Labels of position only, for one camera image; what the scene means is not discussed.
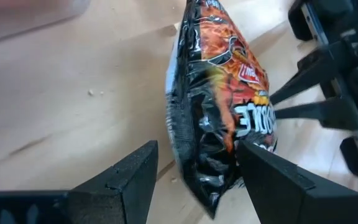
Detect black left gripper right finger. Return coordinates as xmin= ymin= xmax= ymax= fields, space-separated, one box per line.
xmin=237 ymin=140 xmax=316 ymax=224

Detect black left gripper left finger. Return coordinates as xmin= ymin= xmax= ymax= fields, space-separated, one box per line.
xmin=63 ymin=139 xmax=159 ymax=224

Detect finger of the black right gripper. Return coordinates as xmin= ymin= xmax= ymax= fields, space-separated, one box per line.
xmin=269 ymin=40 xmax=358 ymax=105
xmin=274 ymin=96 xmax=358 ymax=130

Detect black Fire Noodle pack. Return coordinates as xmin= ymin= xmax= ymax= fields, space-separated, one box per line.
xmin=165 ymin=0 xmax=278 ymax=220

